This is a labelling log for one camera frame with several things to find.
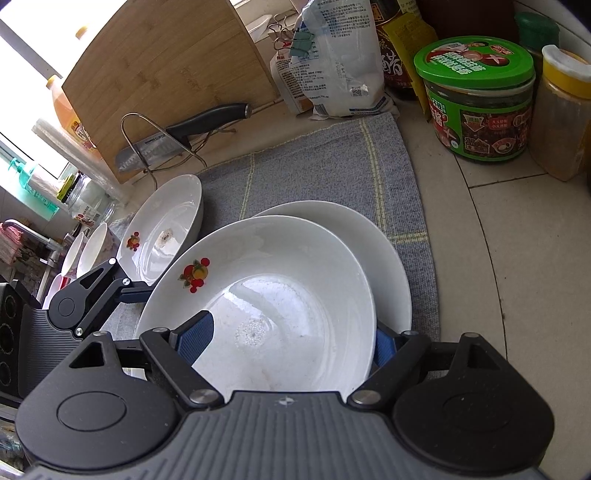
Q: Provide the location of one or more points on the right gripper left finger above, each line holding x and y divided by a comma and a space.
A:
113, 407

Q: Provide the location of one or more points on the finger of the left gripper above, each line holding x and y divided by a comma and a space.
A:
85, 304

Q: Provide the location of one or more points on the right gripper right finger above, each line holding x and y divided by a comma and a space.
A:
457, 406

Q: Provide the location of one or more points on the plain white bowl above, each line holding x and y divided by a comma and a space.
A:
96, 250

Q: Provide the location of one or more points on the white plate with fruit print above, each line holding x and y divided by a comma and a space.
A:
292, 308

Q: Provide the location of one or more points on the white bowl pink flowers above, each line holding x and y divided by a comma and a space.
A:
72, 257

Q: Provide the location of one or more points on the clear glass jar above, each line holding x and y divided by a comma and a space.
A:
86, 201

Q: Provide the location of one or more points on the white plate fruit print far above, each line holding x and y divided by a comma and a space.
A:
165, 225

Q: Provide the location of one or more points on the plastic wrap roll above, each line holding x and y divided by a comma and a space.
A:
94, 167

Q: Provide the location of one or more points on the orange cooking oil bottle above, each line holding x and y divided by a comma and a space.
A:
67, 117

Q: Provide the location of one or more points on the bamboo cutting board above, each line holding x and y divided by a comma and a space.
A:
167, 60

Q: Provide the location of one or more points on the grey checked dish mat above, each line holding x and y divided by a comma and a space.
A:
362, 164

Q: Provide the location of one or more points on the yellow lid spice jar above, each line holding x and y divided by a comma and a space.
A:
560, 131

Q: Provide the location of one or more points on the green lid sauce jar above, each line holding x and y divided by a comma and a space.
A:
480, 93

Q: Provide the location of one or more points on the dark soy sauce bottle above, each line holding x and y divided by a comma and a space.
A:
402, 33

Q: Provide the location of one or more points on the white plastic powder bag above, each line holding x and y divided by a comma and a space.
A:
336, 59

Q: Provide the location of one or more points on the small green lid jar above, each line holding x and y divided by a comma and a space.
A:
535, 32

